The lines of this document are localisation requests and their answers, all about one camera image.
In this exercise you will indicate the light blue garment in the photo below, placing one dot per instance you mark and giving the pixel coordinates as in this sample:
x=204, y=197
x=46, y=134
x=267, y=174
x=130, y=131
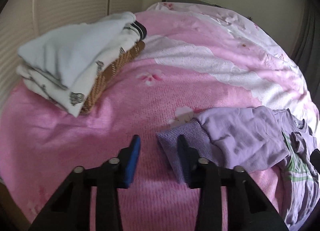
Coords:
x=64, y=53

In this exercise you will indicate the white printed garment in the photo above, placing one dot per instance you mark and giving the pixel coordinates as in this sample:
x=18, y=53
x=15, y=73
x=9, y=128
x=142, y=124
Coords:
x=71, y=99

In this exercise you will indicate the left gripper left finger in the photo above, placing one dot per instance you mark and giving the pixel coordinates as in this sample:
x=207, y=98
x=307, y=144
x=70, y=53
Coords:
x=69, y=208

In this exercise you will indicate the white louvered wardrobe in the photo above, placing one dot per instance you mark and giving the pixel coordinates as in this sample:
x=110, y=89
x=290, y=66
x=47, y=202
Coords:
x=23, y=20

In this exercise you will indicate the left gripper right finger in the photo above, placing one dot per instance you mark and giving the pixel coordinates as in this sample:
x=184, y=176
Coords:
x=248, y=208

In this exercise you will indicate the grey headboard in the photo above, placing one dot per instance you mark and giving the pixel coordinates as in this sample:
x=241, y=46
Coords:
x=191, y=2

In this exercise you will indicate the pink floral bed blanket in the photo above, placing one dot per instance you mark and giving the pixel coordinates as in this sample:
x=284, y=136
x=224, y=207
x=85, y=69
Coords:
x=196, y=58

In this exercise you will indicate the purple sweatshirt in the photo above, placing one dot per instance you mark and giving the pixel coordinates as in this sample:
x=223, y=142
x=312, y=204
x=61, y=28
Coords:
x=249, y=137

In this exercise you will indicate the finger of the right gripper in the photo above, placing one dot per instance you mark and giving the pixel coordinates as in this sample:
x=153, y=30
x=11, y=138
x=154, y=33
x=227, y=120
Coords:
x=315, y=159

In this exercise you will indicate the lilac shirt green stripes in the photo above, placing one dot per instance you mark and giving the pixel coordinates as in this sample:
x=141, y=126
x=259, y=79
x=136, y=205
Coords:
x=300, y=178

